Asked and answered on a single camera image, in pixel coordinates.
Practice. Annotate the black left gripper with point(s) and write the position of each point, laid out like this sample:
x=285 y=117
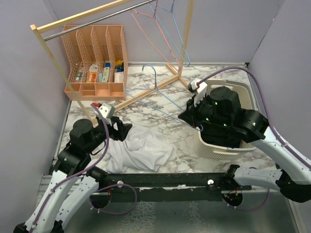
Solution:
x=121 y=133

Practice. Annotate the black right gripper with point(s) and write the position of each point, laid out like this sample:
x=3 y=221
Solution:
x=190 y=115

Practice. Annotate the white t shirt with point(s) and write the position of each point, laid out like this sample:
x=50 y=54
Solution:
x=142 y=149

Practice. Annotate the blue hanger with white shirt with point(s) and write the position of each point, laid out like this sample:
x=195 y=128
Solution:
x=161 y=96

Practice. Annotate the pink clothes hanger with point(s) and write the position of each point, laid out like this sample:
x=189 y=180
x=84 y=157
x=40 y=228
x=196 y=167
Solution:
x=152 y=27

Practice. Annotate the black t shirt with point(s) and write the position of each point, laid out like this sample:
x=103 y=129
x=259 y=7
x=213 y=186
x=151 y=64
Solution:
x=219 y=137

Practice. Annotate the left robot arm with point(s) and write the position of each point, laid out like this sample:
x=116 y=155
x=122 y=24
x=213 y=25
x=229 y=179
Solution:
x=74 y=179

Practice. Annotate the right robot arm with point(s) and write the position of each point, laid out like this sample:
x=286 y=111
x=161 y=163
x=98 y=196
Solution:
x=223 y=122

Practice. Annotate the cream laundry basket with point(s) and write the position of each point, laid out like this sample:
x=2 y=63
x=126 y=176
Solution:
x=247 y=101

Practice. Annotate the pink plastic organizer basket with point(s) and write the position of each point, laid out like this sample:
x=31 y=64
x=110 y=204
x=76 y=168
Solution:
x=98 y=62

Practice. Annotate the wooden clothes rack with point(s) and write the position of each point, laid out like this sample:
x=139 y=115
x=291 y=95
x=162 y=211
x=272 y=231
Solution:
x=38 y=31

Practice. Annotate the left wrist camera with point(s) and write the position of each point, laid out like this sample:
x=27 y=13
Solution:
x=106 y=111

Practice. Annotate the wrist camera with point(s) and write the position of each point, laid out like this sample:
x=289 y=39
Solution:
x=106 y=111
x=198 y=89

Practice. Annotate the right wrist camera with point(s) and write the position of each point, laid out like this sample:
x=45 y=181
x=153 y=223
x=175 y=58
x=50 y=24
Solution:
x=198 y=89

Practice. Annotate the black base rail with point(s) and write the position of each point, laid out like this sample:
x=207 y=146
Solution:
x=165 y=187

